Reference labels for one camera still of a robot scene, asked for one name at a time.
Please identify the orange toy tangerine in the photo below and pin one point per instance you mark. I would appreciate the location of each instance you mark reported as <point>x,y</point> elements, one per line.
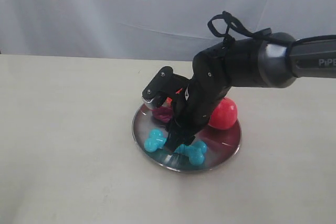
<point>169,100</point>

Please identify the round stainless steel plate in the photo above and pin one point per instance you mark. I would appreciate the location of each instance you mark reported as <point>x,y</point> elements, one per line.
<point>221,144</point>

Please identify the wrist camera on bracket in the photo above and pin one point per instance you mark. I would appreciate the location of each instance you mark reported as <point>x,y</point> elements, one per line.
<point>165,84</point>

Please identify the white backdrop cloth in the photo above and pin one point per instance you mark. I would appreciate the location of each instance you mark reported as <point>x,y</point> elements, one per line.
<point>146,29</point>

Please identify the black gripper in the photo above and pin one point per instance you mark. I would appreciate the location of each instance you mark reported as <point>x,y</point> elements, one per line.
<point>192,110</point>

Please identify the turquoise toy bone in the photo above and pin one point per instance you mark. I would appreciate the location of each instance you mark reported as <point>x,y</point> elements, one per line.
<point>194,152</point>

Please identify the purple toy sweet potato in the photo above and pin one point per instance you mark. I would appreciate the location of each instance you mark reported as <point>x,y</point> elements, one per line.
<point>163,113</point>

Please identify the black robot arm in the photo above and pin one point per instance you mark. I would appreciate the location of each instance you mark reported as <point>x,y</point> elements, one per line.
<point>275,62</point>

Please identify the red toy apple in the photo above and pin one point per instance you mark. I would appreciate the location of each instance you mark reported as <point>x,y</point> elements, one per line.
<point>225,115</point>

